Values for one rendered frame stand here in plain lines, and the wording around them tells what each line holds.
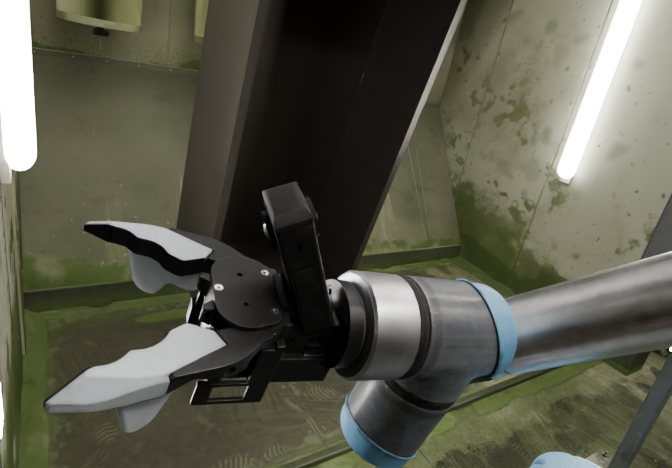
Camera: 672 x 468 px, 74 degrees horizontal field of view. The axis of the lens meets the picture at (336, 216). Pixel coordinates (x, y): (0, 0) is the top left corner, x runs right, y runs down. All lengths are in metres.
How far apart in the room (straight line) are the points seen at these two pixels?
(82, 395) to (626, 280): 0.45
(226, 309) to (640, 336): 0.38
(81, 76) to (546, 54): 2.60
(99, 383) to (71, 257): 2.06
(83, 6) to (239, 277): 1.96
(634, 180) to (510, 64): 1.09
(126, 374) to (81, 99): 2.28
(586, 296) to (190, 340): 0.38
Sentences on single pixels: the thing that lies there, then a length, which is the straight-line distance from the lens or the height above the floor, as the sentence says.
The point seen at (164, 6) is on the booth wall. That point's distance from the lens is 2.62.
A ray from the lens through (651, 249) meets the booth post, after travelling 2.81.
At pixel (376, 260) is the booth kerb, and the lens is 2.93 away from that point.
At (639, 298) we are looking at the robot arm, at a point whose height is 1.19.
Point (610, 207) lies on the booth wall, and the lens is 2.87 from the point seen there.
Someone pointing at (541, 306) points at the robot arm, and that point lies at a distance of 0.53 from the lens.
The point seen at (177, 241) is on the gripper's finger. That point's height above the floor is 1.20.
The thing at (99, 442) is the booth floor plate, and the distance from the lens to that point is 1.78.
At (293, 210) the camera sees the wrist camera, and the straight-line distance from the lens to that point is 0.27.
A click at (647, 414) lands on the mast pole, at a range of 2.08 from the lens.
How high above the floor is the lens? 1.35
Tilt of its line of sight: 20 degrees down
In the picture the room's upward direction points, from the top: 11 degrees clockwise
